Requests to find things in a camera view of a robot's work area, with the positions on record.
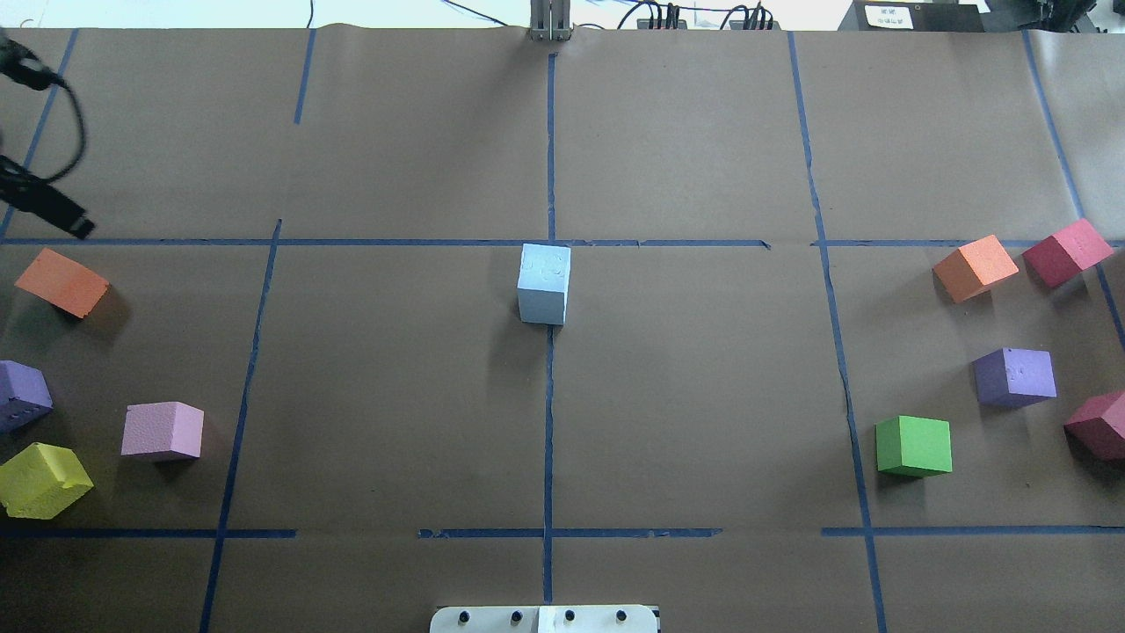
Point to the aluminium frame post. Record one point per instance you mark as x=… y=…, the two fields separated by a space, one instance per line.
x=550 y=20

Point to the purple foam block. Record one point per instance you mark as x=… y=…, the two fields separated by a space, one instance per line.
x=24 y=395
x=1013 y=377

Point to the pink foam block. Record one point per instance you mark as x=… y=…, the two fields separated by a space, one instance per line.
x=162 y=431

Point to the right crimson foam block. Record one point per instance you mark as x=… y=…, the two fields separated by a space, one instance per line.
x=1067 y=253

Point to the orange foam block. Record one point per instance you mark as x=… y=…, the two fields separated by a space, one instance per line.
x=63 y=283
x=975 y=268

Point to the crimson foam block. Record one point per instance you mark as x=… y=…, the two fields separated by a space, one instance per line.
x=1067 y=253
x=1099 y=425

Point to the yellow foam block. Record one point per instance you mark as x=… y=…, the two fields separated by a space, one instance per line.
x=42 y=481

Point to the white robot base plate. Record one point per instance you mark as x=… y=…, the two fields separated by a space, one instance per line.
x=547 y=618

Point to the right orange foam block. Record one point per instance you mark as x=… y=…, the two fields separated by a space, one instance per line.
x=975 y=268

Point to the black box with label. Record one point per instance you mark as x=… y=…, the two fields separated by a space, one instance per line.
x=912 y=16

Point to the green foam block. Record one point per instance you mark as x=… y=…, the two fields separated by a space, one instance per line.
x=910 y=446

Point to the right purple foam block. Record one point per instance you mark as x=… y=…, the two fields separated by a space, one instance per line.
x=1013 y=377

